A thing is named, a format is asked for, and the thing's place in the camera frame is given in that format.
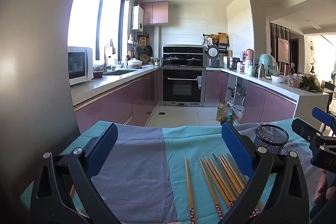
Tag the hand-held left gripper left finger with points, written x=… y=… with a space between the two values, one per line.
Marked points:
x=102 y=145

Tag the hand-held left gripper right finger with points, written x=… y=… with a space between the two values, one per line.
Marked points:
x=236 y=145

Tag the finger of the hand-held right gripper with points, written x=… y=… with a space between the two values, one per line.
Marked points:
x=302 y=126
x=321 y=115

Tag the black mesh utensil holder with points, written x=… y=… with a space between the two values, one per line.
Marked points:
x=271 y=137

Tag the bunch of wooden chopsticks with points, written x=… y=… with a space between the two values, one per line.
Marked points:
x=218 y=187

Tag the red-tipped wooden chopstick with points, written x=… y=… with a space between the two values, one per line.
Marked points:
x=189 y=187

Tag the person's right hand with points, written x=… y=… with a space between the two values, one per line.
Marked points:
x=321 y=187

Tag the leafy green vegetables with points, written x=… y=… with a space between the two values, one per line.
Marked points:
x=311 y=85

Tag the white plastic bag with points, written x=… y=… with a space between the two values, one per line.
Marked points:
x=238 y=111

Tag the yellow oil bottle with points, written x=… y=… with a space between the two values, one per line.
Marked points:
x=220 y=112

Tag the clear egg container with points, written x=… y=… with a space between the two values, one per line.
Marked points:
x=294 y=81

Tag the pink kitchen base cabinets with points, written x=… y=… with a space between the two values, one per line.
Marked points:
x=118 y=103

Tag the teal and grey tablecloth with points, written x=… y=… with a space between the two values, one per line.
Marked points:
x=147 y=161

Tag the white bowl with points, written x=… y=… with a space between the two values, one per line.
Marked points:
x=278 y=79

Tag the steel thermos flask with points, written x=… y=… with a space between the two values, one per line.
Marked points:
x=261 y=71

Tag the dark red bowl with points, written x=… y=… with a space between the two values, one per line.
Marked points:
x=98 y=75

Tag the light green appliance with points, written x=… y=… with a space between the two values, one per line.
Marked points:
x=268 y=64

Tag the white jar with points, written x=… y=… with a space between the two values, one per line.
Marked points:
x=248 y=67

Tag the black integrated stove with oven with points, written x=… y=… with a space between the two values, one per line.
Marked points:
x=183 y=85

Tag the stainless steel pot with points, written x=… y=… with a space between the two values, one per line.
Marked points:
x=232 y=63

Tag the white microwave oven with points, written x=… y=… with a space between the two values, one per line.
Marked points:
x=78 y=66

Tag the pink electric kettle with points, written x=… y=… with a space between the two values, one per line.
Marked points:
x=249 y=55

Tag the white casserole pot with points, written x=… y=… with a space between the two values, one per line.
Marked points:
x=135 y=63

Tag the kitchen faucet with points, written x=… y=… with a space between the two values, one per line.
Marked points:
x=106 y=56

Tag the silver rice cooker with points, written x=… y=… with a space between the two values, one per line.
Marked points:
x=213 y=57

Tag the black wok with lid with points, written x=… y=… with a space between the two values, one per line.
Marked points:
x=193 y=61
x=172 y=60

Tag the small steel kettle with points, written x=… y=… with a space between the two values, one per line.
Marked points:
x=158 y=62

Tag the hanging black frying pan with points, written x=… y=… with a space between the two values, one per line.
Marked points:
x=149 y=50

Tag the wooden cutting board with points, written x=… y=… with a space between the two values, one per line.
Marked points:
x=222 y=38

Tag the grey refrigerator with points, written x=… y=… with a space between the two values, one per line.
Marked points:
x=34 y=56

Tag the kitchen window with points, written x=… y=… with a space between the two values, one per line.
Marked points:
x=84 y=16

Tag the white water heater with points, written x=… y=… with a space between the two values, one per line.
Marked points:
x=137 y=18

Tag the pink wall painting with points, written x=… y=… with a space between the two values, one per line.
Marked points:
x=283 y=50

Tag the black wall rack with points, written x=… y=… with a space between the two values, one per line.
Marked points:
x=223 y=47

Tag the pink wall cabinet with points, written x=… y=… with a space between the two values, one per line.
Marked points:
x=157 y=12

